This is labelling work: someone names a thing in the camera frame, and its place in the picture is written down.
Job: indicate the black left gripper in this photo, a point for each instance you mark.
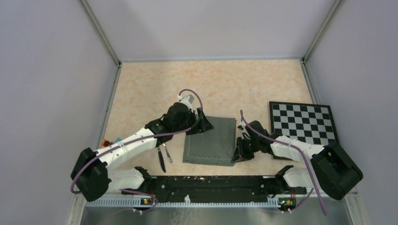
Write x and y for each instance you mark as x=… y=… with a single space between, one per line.
x=202 y=125

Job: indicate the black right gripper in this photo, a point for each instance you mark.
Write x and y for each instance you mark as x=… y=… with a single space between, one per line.
x=240 y=153

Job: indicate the grey cloth napkin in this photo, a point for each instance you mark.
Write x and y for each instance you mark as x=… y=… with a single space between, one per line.
x=214 y=147

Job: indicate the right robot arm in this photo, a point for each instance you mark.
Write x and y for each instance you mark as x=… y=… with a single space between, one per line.
x=328 y=168

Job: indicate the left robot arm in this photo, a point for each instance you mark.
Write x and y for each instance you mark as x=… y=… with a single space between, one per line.
x=93 y=173

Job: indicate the silver fork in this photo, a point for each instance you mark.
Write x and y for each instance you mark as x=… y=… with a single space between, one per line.
x=168 y=154

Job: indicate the silver table knife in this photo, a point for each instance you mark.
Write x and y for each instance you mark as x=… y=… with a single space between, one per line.
x=161 y=159

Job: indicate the black white checkerboard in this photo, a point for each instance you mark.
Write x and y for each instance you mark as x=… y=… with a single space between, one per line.
x=308 y=123

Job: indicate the colourful card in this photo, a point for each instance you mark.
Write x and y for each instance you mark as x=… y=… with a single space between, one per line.
x=107 y=143

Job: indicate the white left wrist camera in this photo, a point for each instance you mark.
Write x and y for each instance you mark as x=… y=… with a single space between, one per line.
x=187 y=100

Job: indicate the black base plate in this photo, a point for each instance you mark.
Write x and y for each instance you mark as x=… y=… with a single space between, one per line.
x=211 y=188

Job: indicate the aluminium frame rail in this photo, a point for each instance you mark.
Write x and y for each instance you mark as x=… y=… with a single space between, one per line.
x=217 y=189

